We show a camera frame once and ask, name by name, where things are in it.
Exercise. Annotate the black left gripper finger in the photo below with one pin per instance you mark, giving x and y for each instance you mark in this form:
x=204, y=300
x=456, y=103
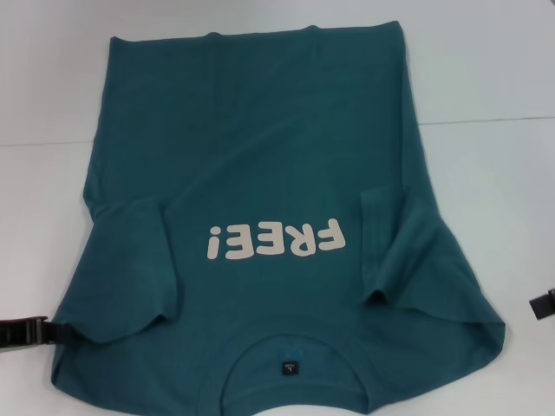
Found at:
x=30, y=331

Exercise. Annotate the teal t-shirt with FREE print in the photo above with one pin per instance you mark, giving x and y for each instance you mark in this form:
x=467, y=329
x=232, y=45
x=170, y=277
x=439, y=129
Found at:
x=277, y=130

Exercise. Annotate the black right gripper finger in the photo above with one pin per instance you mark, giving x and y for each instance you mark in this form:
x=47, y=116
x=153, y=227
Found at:
x=544, y=305

